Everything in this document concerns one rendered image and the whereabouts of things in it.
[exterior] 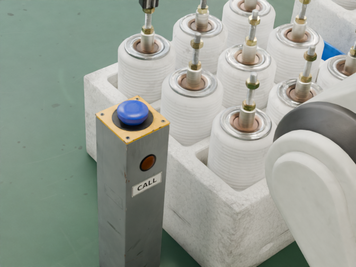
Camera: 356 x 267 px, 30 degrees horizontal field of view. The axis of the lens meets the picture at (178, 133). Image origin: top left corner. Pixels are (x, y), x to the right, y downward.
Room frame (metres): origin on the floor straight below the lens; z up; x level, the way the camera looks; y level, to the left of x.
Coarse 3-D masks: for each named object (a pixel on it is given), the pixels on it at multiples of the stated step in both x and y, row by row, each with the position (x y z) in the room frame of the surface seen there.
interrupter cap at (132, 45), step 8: (128, 40) 0.92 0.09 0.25; (136, 40) 0.93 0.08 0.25; (160, 40) 0.93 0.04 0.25; (128, 48) 0.90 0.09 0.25; (136, 48) 0.91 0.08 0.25; (160, 48) 0.91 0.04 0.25; (168, 48) 0.91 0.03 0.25; (136, 56) 0.88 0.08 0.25; (144, 56) 0.88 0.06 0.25; (152, 56) 0.89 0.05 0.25; (160, 56) 0.89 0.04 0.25
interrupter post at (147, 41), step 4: (144, 36) 0.91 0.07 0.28; (148, 36) 0.90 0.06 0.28; (152, 36) 0.91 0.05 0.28; (144, 40) 0.90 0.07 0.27; (148, 40) 0.90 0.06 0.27; (152, 40) 0.91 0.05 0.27; (140, 44) 0.91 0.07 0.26; (144, 44) 0.91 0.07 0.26; (148, 44) 0.90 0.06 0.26; (152, 44) 0.91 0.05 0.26; (144, 48) 0.90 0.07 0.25; (148, 48) 0.90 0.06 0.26; (152, 48) 0.91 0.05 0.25
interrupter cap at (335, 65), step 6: (330, 60) 0.91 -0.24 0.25; (336, 60) 0.92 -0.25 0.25; (342, 60) 0.92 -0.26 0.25; (330, 66) 0.90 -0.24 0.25; (336, 66) 0.90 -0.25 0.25; (342, 66) 0.91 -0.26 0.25; (330, 72) 0.88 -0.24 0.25; (336, 72) 0.88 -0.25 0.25; (342, 72) 0.89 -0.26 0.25; (342, 78) 0.87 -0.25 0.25
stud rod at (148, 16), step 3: (150, 0) 0.91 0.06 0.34; (150, 3) 0.91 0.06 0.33; (150, 6) 0.91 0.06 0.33; (147, 15) 0.91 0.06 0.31; (150, 15) 0.91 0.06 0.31; (147, 18) 0.91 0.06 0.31; (150, 18) 0.91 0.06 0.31; (147, 21) 0.91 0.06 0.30; (150, 21) 0.91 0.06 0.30; (147, 24) 0.91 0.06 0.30; (150, 24) 0.91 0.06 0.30; (147, 27) 0.91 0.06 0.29; (150, 27) 0.91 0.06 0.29
